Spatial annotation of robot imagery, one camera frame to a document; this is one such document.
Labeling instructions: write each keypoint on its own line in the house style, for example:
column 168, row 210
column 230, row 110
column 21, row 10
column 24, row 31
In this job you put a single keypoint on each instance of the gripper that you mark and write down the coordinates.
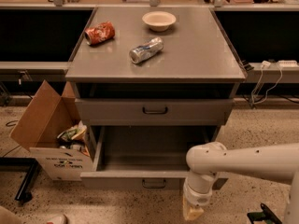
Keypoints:
column 198, row 196

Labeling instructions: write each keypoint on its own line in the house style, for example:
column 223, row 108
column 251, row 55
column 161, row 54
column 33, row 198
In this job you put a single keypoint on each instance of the grey drawer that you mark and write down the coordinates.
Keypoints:
column 156, row 112
column 142, row 157

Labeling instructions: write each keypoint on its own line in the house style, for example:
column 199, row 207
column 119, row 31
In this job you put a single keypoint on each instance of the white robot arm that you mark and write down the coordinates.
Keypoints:
column 278, row 163

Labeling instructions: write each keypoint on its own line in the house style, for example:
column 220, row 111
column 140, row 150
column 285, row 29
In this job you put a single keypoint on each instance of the grey top drawer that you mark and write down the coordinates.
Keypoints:
column 156, row 112

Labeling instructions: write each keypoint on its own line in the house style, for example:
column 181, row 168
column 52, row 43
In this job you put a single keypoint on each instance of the grey metal drawer cabinet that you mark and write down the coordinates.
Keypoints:
column 195, row 63

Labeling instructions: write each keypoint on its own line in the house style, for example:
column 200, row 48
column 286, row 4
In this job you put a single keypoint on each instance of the green black tool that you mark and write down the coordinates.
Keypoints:
column 266, row 215

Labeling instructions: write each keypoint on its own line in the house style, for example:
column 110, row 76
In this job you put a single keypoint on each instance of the white shoe tip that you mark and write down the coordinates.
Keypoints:
column 59, row 219

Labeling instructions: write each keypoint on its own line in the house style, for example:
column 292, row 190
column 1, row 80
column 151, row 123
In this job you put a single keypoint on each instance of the trash in cardboard box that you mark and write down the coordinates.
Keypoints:
column 74, row 138

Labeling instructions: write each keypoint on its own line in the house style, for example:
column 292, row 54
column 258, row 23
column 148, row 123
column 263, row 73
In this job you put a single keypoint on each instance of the black metal stand leg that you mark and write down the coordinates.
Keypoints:
column 29, row 168

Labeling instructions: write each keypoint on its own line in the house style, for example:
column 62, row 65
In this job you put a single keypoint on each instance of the crushed silver blue can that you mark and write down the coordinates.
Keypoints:
column 146, row 50

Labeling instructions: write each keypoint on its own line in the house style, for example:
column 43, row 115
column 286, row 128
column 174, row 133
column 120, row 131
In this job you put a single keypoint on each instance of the open cardboard box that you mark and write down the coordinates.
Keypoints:
column 48, row 114

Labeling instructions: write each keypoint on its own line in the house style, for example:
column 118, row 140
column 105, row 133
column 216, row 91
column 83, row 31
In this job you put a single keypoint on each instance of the white power strip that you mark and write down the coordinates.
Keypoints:
column 288, row 63

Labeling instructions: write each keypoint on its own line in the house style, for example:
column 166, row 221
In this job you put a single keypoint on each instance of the white paper bowl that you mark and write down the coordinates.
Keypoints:
column 159, row 21

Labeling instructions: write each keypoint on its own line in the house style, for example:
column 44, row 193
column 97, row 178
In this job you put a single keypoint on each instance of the crushed orange soda can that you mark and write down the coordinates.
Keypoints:
column 99, row 33

